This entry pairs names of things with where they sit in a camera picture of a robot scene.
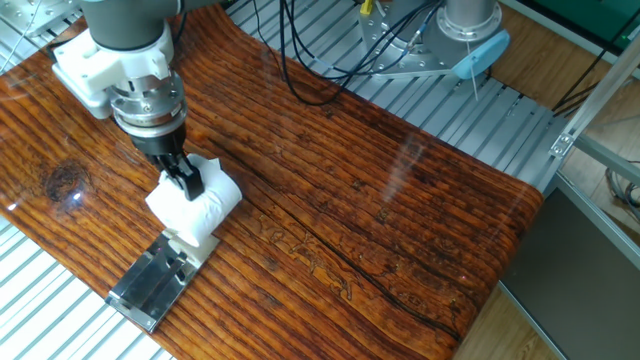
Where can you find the grey panel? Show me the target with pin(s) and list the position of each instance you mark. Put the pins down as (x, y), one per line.
(575, 280)

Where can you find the silver perforated mounting plate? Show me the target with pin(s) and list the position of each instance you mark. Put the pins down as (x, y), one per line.
(35, 12)

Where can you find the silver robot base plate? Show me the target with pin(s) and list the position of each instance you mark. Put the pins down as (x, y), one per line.
(385, 45)

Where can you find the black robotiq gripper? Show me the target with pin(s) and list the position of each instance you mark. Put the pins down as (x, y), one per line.
(160, 142)

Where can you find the chrome toilet paper holder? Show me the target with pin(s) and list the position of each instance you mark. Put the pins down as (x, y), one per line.
(150, 285)

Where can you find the aluminium frame profile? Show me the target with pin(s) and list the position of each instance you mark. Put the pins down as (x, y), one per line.
(600, 85)

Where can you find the white toilet paper roll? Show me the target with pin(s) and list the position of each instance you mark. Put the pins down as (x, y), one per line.
(200, 212)

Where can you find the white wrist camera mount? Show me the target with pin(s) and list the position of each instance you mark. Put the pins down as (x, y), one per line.
(100, 65)

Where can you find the silver wrist coupling flange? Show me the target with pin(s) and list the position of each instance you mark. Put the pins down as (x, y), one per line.
(150, 107)

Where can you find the glossy wood pattern mat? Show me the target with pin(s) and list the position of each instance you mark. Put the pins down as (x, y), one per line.
(325, 200)

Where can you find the white zip tie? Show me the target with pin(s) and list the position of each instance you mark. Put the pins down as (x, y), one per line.
(473, 75)

